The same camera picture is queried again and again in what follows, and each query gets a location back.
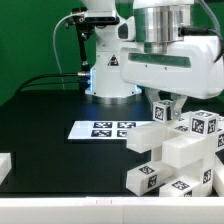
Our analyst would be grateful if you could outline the white chair back frame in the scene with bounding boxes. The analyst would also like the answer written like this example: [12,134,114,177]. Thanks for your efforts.
[126,111,224,159]

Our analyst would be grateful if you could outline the white left fence rail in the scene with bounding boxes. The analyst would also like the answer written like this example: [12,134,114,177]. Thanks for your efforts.
[0,153,12,184]

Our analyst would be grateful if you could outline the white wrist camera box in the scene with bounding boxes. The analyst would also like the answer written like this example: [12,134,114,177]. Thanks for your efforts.
[116,16,136,41]

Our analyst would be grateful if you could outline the white front fence rail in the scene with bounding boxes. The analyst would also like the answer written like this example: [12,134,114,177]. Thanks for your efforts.
[0,197,224,224]

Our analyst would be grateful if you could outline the white camera cable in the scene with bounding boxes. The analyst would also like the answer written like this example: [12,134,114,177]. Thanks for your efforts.
[52,13,76,90]

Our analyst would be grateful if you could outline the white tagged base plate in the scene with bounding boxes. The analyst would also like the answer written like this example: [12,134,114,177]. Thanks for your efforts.
[68,121,147,140]

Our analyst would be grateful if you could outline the black camera on stand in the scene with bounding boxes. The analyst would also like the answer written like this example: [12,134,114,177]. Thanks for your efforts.
[66,7,120,95]

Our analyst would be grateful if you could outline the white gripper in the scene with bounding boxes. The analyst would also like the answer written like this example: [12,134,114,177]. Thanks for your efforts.
[120,36,224,120]

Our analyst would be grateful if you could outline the white tagged cube nut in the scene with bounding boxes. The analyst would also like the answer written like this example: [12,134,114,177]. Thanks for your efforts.
[189,110,219,136]
[153,100,172,123]

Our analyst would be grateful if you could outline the white chair seat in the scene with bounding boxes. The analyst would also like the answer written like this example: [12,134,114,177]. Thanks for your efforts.
[151,147,214,189]

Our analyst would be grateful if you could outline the black base cables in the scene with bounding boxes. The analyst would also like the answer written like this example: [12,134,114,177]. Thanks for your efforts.
[15,73,91,94]

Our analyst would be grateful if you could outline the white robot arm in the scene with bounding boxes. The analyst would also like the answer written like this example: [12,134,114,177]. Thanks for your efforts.
[81,0,224,119]

